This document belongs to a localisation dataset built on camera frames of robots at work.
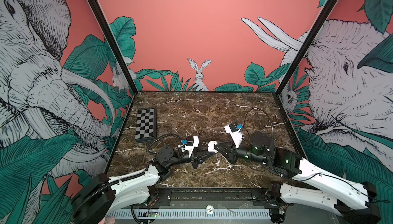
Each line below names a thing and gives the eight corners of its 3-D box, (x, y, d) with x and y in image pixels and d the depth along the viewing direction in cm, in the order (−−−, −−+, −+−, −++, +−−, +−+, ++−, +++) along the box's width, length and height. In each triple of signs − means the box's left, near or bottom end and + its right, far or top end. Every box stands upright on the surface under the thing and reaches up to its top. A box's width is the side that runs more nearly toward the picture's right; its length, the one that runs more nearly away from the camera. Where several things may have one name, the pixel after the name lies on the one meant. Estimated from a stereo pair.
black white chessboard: (136, 143, 95) (134, 140, 91) (138, 112, 110) (136, 109, 107) (156, 139, 96) (155, 136, 93) (155, 110, 112) (154, 106, 108)
